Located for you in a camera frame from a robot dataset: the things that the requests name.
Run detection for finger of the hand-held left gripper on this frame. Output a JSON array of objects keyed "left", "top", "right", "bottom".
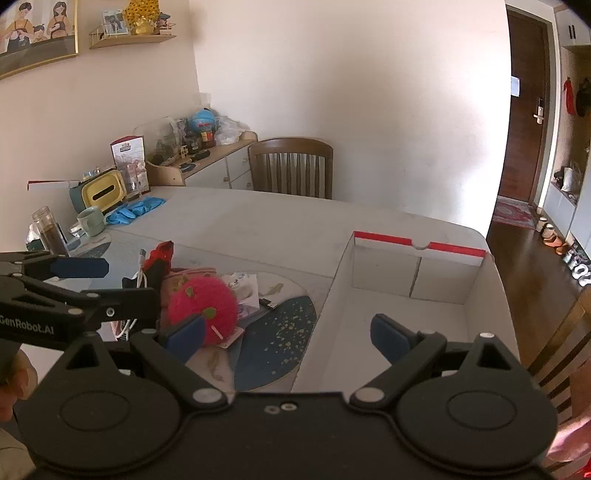
[
  {"left": 0, "top": 251, "right": 110, "bottom": 280},
  {"left": 28, "top": 287, "right": 161, "bottom": 331}
]

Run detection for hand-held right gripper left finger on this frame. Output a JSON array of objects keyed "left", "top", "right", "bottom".
[{"left": 65, "top": 314, "right": 229, "bottom": 411}]

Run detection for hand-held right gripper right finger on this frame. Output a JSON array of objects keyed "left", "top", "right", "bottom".
[{"left": 350, "top": 313, "right": 523, "bottom": 409}]

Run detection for white charging cable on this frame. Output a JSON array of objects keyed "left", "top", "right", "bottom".
[{"left": 111, "top": 249, "right": 149, "bottom": 342}]

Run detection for pink fuzzy strawberry plush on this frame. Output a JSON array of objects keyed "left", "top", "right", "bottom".
[{"left": 167, "top": 273, "right": 239, "bottom": 347}]

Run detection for pink fleece garment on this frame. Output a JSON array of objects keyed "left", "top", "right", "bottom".
[{"left": 161, "top": 267, "right": 218, "bottom": 289}]

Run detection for red cloth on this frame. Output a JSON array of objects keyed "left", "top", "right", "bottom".
[{"left": 142, "top": 240, "right": 175, "bottom": 296}]

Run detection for white cardboard box red edge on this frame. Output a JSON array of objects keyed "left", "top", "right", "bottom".
[{"left": 291, "top": 231, "right": 520, "bottom": 395}]

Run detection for person's left hand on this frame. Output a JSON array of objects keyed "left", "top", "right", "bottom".
[{"left": 0, "top": 351, "right": 40, "bottom": 423}]

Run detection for round blue white placemat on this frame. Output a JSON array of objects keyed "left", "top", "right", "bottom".
[
  {"left": 185, "top": 270, "right": 333, "bottom": 395},
  {"left": 69, "top": 231, "right": 114, "bottom": 259}
]

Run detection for glass jar brown contents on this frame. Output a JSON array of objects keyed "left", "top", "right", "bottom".
[{"left": 31, "top": 206, "right": 70, "bottom": 257}]

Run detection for green mug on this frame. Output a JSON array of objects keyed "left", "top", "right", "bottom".
[{"left": 76, "top": 206, "right": 107, "bottom": 237}]

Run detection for white printed packet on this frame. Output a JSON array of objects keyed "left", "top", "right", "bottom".
[{"left": 221, "top": 271, "right": 260, "bottom": 320}]

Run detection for yellow teal tissue box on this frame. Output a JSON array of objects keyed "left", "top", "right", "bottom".
[{"left": 69, "top": 168, "right": 128, "bottom": 214}]

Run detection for blue gloves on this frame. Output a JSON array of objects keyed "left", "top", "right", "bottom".
[{"left": 106, "top": 197, "right": 166, "bottom": 227}]

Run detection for white red flat box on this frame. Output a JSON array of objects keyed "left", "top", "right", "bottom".
[{"left": 27, "top": 179, "right": 78, "bottom": 192}]

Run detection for red and white carton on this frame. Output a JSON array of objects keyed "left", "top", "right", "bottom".
[{"left": 110, "top": 135, "right": 151, "bottom": 195}]

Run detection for small wooden desk organizer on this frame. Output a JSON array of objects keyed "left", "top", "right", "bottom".
[{"left": 146, "top": 159, "right": 186, "bottom": 186}]

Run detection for white wooden sideboard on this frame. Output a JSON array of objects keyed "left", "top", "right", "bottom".
[{"left": 148, "top": 131, "right": 259, "bottom": 190}]

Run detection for red patterned rug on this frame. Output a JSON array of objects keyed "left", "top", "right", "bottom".
[{"left": 491, "top": 196, "right": 539, "bottom": 230}]

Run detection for wooden slat-back chair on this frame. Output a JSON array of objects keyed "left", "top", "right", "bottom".
[
  {"left": 526, "top": 286, "right": 591, "bottom": 425},
  {"left": 248, "top": 137, "right": 334, "bottom": 200}
]

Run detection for blue globe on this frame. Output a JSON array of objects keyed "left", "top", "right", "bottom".
[{"left": 191, "top": 108, "right": 217, "bottom": 134}]

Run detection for row of shoes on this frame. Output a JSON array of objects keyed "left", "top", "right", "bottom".
[{"left": 536, "top": 216, "right": 591, "bottom": 289}]

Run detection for clear plastic bag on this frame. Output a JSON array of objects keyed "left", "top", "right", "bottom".
[{"left": 215, "top": 114, "right": 245, "bottom": 146}]

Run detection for white shoe cabinet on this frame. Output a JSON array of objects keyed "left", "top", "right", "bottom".
[{"left": 540, "top": 179, "right": 591, "bottom": 259}]

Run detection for pale tote bag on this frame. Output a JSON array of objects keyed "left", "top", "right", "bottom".
[{"left": 560, "top": 161, "right": 584, "bottom": 195}]

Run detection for golden ornament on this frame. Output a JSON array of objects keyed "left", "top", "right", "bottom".
[{"left": 123, "top": 0, "right": 163, "bottom": 36}]

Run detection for dark brown door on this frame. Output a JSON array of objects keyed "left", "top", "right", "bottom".
[{"left": 496, "top": 4, "right": 558, "bottom": 205}]

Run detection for red hanging ornament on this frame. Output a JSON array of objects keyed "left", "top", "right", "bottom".
[{"left": 563, "top": 76, "right": 577, "bottom": 117}]

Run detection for white upper cabinet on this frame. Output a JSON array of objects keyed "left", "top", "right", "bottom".
[{"left": 555, "top": 4, "right": 591, "bottom": 52}]

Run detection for wooden wall shelf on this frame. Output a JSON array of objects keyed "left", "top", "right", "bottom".
[{"left": 89, "top": 24, "right": 178, "bottom": 51}]

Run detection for wall poster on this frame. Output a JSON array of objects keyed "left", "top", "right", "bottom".
[{"left": 0, "top": 0, "right": 80, "bottom": 80}]

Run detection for small photo frame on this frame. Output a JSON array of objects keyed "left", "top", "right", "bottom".
[{"left": 100, "top": 10, "right": 130, "bottom": 38}]

